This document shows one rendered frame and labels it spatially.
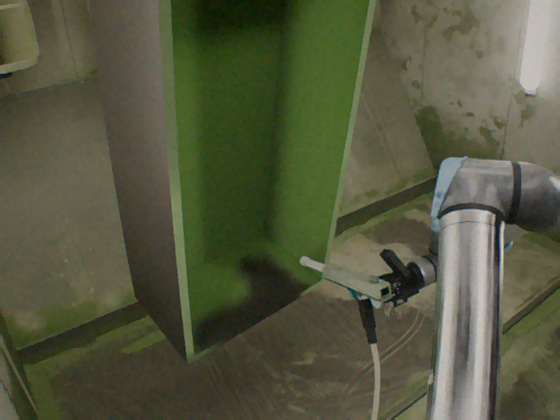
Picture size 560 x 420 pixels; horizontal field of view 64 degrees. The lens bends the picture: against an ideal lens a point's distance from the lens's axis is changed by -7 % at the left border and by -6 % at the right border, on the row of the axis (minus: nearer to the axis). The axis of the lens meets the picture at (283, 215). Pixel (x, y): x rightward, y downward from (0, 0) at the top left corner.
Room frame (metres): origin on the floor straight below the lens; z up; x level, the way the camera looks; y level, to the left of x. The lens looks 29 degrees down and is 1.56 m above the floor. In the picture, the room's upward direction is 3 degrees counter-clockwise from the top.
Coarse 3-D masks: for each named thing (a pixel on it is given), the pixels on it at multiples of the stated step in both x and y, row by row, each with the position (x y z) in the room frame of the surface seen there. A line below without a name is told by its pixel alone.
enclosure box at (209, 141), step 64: (128, 0) 0.97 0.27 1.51; (192, 0) 1.33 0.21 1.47; (256, 0) 1.47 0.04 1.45; (320, 0) 1.41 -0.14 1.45; (128, 64) 1.01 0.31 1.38; (192, 64) 1.36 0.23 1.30; (256, 64) 1.51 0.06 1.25; (320, 64) 1.42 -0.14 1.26; (128, 128) 1.07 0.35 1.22; (192, 128) 1.39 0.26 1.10; (256, 128) 1.56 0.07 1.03; (320, 128) 1.42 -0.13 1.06; (128, 192) 1.15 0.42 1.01; (192, 192) 1.42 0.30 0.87; (256, 192) 1.61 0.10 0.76; (320, 192) 1.43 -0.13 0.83; (128, 256) 1.27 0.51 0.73; (192, 256) 1.45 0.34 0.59; (256, 256) 1.54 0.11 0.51; (320, 256) 1.44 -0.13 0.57; (192, 320) 1.22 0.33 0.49; (256, 320) 1.21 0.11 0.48
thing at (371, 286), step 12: (312, 264) 1.30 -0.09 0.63; (324, 264) 1.26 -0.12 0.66; (336, 264) 1.21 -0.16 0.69; (324, 276) 1.20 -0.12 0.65; (336, 276) 1.14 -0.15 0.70; (348, 276) 1.10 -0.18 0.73; (360, 276) 1.07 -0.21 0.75; (372, 276) 1.01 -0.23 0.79; (348, 288) 1.09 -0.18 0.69; (360, 288) 1.03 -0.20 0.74; (372, 288) 0.98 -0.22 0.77; (360, 300) 1.03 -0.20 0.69; (384, 300) 0.96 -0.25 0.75; (360, 312) 1.04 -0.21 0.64; (372, 312) 1.03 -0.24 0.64; (372, 324) 1.02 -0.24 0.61; (372, 336) 1.00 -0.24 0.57
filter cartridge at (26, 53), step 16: (0, 0) 1.82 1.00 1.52; (16, 0) 1.88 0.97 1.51; (0, 16) 1.81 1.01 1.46; (16, 16) 1.87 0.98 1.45; (0, 32) 1.81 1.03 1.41; (16, 32) 1.85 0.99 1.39; (32, 32) 1.95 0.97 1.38; (0, 48) 1.80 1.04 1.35; (16, 48) 1.83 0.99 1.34; (32, 48) 1.91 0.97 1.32; (0, 64) 1.80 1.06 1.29; (16, 64) 1.82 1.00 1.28; (32, 64) 1.88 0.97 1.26
